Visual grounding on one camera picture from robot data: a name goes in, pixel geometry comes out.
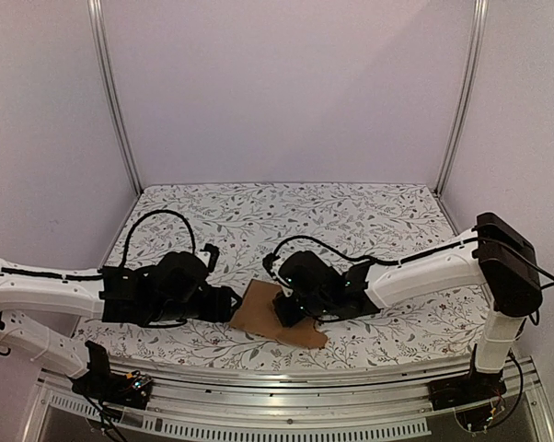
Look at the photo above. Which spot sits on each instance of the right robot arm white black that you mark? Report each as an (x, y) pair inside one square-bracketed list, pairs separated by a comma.
[(491, 254)]

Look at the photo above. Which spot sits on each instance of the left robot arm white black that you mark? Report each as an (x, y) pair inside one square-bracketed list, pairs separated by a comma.
[(109, 294)]

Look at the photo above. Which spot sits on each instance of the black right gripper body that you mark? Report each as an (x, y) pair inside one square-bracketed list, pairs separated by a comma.
[(289, 308)]

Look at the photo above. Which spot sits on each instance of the brown cardboard box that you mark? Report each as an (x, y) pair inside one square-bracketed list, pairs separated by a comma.
[(256, 316)]

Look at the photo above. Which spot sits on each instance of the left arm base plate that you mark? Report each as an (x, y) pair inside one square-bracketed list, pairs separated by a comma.
[(131, 390)]

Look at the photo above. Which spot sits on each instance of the aluminium frame post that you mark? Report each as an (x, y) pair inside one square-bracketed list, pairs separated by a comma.
[(105, 67), (474, 46)]

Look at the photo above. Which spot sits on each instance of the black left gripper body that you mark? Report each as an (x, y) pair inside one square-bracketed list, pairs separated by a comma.
[(215, 311)]

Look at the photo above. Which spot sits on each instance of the right aluminium frame post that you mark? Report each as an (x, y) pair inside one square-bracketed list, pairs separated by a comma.
[(474, 46)]

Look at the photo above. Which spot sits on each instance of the floral patterned table mat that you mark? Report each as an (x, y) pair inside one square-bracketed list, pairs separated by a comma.
[(336, 221)]

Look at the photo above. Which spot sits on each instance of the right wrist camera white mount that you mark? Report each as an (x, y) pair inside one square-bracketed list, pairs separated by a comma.
[(268, 264)]

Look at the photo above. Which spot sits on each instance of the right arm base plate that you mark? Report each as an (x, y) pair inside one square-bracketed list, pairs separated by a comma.
[(453, 392)]

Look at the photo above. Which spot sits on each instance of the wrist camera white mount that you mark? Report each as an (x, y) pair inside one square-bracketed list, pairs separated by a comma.
[(268, 264), (209, 254)]

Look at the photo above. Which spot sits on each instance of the left aluminium frame post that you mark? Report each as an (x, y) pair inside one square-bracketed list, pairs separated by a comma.
[(105, 67)]

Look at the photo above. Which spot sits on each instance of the aluminium front rail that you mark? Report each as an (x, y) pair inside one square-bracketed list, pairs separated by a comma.
[(388, 403)]

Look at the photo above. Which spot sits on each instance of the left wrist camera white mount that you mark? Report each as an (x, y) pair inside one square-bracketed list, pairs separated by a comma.
[(209, 254)]

